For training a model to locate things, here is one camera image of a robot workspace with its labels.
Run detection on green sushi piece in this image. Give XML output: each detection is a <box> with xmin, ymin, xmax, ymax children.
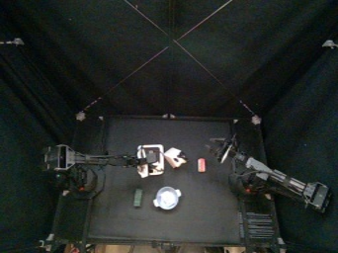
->
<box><xmin>132</xmin><ymin>188</ymin><xmax>145</xmax><ymax>209</ymax></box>

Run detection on thin diagonal cord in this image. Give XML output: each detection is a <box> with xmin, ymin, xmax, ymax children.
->
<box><xmin>123</xmin><ymin>0</ymin><xmax>258</xmax><ymax>117</ymax></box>
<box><xmin>80</xmin><ymin>0</ymin><xmax>235</xmax><ymax>113</ymax></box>

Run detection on white sushi piece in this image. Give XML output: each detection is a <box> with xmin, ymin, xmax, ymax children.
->
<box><xmin>164</xmin><ymin>146</ymin><xmax>188</xmax><ymax>169</ymax></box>

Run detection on white rectangular tray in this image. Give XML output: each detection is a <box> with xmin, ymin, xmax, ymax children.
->
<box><xmin>136</xmin><ymin>143</ymin><xmax>167</xmax><ymax>177</ymax></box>

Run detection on pink sushi piece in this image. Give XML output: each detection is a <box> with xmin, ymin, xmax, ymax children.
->
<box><xmin>137</xmin><ymin>164</ymin><xmax>151</xmax><ymax>179</ymax></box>

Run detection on pale blue bowl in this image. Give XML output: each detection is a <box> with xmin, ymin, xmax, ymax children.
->
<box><xmin>152</xmin><ymin>186</ymin><xmax>183</xmax><ymax>211</ymax></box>

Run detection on red sushi piece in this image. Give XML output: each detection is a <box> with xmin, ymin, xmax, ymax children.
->
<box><xmin>195</xmin><ymin>157</ymin><xmax>208</xmax><ymax>174</ymax></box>

